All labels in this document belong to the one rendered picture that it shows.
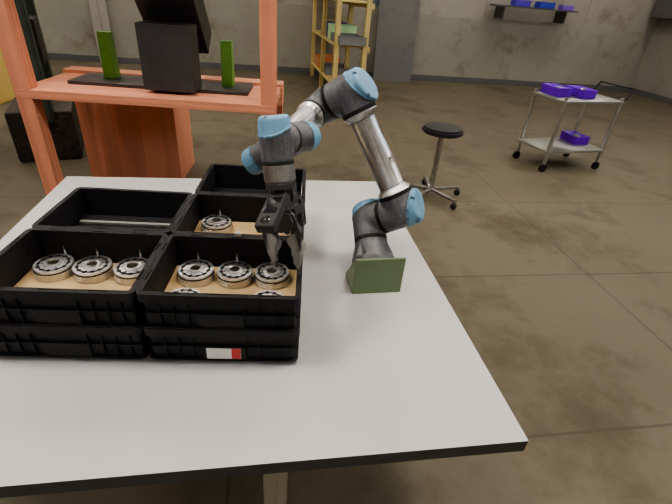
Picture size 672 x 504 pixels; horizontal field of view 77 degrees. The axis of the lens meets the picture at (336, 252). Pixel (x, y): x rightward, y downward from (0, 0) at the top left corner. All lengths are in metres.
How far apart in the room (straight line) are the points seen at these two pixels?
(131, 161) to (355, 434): 3.55
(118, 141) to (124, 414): 3.28
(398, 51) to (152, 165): 6.97
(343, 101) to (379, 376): 0.83
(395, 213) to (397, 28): 8.77
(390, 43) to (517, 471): 8.97
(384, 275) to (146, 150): 3.07
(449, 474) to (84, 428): 1.33
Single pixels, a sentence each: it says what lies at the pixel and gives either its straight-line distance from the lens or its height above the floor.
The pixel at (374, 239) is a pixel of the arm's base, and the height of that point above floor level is 0.87.
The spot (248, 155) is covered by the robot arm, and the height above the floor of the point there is 1.20.
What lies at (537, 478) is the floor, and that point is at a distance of 2.06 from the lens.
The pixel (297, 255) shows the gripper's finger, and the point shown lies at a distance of 1.03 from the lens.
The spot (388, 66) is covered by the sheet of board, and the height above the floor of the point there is 0.29.
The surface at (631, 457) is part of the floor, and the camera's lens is 2.35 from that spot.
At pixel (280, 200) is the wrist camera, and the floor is 1.16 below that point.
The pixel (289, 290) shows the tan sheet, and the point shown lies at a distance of 1.24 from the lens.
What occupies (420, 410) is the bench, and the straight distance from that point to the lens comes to 1.16.
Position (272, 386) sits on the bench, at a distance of 1.16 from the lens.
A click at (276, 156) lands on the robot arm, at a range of 0.99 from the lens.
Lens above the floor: 1.58
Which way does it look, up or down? 32 degrees down
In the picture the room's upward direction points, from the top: 5 degrees clockwise
